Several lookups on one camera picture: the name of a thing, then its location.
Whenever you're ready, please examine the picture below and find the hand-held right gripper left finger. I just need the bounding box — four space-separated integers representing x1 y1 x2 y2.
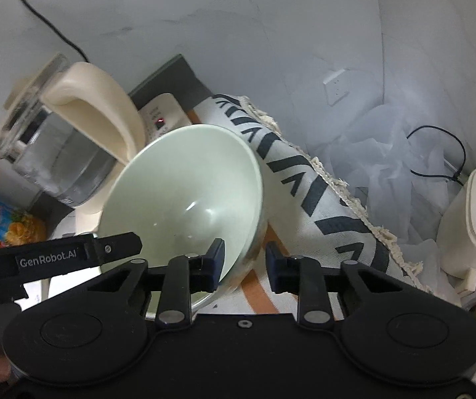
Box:
86 239 226 327

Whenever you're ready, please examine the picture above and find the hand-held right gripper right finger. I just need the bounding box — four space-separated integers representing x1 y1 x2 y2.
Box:
265 243 413 326

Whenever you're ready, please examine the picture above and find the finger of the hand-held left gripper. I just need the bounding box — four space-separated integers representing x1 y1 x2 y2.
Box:
94 233 143 264

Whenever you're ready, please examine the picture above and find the pale green ceramic bowl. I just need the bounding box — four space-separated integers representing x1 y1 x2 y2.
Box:
97 125 268 321

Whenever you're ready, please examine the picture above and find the orange juice bottle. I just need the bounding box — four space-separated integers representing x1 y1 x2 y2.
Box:
0 178 47 251

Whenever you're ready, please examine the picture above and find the patterned white tablecloth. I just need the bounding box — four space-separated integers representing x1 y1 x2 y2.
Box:
47 93 425 321

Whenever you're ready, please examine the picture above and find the white sheer fabric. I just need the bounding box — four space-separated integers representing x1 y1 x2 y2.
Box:
304 102 476 300

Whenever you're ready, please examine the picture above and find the cream floor appliance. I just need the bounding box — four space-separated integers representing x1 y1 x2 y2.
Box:
436 166 476 299

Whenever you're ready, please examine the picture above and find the glass kettle with cream handle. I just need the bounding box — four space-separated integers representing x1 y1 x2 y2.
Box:
0 53 145 209

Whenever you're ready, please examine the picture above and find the white wall socket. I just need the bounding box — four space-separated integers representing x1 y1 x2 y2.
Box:
323 68 355 107

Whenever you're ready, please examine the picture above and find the black power cable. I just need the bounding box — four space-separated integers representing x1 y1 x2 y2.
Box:
2 0 90 64

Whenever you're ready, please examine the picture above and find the thin black appliance cable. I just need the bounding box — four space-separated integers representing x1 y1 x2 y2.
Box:
406 125 468 182

